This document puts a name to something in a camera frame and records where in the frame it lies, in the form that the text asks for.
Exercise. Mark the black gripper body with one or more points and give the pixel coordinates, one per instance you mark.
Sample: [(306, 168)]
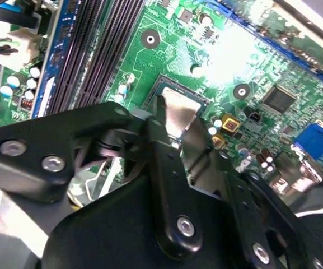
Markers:
[(108, 238)]

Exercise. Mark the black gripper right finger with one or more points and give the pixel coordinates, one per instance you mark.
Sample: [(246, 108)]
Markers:
[(242, 201)]

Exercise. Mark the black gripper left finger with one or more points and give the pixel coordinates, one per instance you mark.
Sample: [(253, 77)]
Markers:
[(29, 173)]

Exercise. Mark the silver CPU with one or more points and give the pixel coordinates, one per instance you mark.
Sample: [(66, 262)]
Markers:
[(182, 112)]

